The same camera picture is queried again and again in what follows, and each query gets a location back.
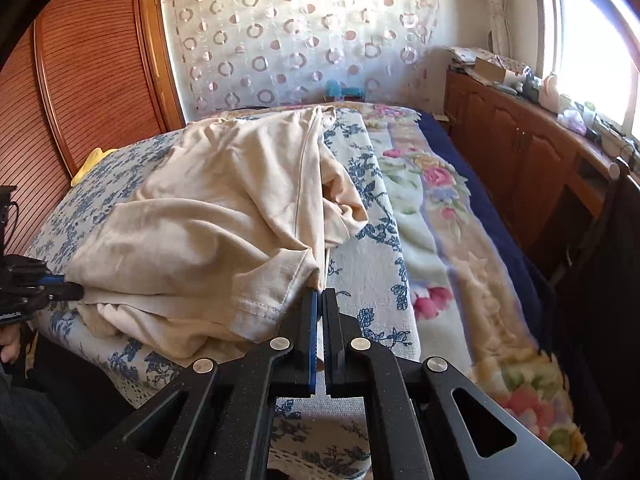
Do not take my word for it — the beige shirt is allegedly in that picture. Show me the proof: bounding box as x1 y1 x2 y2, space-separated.
66 106 368 361

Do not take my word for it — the person's left hand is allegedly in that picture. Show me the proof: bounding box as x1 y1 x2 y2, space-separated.
0 324 21 364

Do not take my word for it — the blue floral white sheet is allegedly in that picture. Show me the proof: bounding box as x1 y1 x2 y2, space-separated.
27 108 420 479

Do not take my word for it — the floral blanket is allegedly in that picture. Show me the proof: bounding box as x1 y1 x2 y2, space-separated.
336 103 588 463

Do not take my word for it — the yellow Pikachu plush toy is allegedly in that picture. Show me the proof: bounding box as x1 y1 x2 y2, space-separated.
70 148 117 188

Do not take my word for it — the dark blue mattress sheet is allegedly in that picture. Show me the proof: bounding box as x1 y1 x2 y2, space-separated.
418 110 555 350

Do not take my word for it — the wooden louvered wardrobe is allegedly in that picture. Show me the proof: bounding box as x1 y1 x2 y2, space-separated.
1 0 184 254

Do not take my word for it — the wooden side cabinet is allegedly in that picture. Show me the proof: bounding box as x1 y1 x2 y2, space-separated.
444 70 612 276

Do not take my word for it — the blue toy on headboard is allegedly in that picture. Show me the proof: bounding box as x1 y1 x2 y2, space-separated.
324 79 366 102

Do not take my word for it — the pink bottle on cabinet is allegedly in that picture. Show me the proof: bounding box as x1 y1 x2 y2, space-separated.
538 72 560 114

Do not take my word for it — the circle patterned sheer curtain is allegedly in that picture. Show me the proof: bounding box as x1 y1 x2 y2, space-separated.
162 0 439 120

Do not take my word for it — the cardboard box on cabinet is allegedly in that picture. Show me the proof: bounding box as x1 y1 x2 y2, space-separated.
474 58 513 84

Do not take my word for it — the side drape curtain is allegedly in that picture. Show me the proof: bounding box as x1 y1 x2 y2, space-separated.
487 0 512 58

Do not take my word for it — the window with wooden frame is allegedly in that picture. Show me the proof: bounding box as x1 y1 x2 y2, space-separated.
537 0 639 141

